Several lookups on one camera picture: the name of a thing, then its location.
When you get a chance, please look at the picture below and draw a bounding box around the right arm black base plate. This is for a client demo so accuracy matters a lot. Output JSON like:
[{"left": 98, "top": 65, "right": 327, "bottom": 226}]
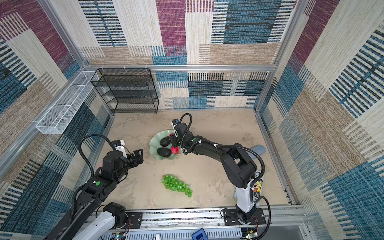
[{"left": 220, "top": 208, "right": 267, "bottom": 226}]

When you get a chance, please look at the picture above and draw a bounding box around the white mesh wall basket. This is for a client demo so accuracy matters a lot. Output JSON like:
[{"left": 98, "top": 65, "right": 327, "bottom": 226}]
[{"left": 36, "top": 71, "right": 95, "bottom": 135}]

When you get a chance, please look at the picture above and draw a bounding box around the aluminium front rail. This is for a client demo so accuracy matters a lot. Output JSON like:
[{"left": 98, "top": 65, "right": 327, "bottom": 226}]
[{"left": 126, "top": 205, "right": 309, "bottom": 231}]

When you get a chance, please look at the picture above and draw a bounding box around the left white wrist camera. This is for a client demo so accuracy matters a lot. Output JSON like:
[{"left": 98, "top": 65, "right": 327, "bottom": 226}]
[{"left": 112, "top": 140, "right": 127, "bottom": 158}]

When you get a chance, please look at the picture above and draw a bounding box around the blue device at bottom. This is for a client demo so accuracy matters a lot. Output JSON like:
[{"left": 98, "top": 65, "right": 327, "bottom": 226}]
[{"left": 192, "top": 229, "right": 208, "bottom": 240}]

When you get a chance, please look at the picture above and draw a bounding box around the black wire shelf rack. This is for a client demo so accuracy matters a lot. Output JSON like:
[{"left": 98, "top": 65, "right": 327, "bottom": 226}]
[{"left": 91, "top": 68, "right": 159, "bottom": 114}]

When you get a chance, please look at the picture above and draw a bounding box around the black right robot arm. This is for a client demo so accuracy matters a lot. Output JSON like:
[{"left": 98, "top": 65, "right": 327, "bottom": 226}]
[{"left": 170, "top": 119, "right": 265, "bottom": 225}]

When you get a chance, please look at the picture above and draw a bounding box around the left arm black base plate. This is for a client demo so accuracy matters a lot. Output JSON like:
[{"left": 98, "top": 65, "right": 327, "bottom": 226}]
[{"left": 122, "top": 212, "right": 143, "bottom": 230}]

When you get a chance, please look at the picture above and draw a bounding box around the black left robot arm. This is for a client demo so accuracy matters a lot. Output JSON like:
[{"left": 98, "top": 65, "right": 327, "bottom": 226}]
[{"left": 45, "top": 149, "right": 144, "bottom": 240}]

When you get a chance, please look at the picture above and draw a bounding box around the green fake grape bunch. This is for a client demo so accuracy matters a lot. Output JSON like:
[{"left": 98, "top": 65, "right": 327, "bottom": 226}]
[{"left": 162, "top": 175, "right": 193, "bottom": 198}]

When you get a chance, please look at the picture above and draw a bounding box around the colourful paperback book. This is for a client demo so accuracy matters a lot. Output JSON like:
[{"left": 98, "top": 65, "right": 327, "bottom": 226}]
[{"left": 234, "top": 170, "right": 265, "bottom": 201}]

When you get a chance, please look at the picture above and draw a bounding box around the dark fake avocado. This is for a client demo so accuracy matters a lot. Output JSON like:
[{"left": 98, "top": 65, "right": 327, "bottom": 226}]
[
  {"left": 157, "top": 147, "right": 172, "bottom": 158},
  {"left": 160, "top": 137, "right": 171, "bottom": 147}
]

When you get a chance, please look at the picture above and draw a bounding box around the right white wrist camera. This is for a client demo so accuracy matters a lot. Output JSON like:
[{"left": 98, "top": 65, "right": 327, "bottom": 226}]
[{"left": 172, "top": 119, "right": 179, "bottom": 128}]

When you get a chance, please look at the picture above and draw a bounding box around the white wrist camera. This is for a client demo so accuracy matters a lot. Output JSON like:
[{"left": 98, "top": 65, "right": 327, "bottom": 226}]
[
  {"left": 172, "top": 119, "right": 179, "bottom": 128},
  {"left": 112, "top": 140, "right": 127, "bottom": 158}
]

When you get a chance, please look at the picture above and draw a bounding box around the mint green scalloped bowl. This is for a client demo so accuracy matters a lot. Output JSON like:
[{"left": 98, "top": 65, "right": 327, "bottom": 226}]
[{"left": 149, "top": 130, "right": 181, "bottom": 161}]

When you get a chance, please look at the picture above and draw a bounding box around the blue grey oval pad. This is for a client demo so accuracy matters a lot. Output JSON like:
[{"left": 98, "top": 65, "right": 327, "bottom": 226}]
[{"left": 251, "top": 145, "right": 267, "bottom": 156}]

